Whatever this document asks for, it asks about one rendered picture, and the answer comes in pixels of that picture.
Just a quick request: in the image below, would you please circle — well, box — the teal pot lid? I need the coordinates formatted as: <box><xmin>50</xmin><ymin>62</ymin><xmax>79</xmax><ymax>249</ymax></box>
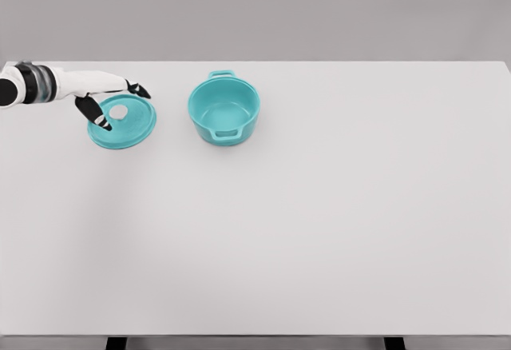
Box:
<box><xmin>87</xmin><ymin>91</ymin><xmax>158</xmax><ymax>149</ymax></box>

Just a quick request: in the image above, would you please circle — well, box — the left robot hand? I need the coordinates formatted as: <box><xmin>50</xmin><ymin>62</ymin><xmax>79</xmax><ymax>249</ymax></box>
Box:
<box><xmin>69</xmin><ymin>70</ymin><xmax>153</xmax><ymax>132</ymax></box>

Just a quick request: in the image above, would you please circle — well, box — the teal pot with handles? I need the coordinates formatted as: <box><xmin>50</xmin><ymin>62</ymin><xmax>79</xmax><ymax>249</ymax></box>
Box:
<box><xmin>187</xmin><ymin>70</ymin><xmax>262</xmax><ymax>147</ymax></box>

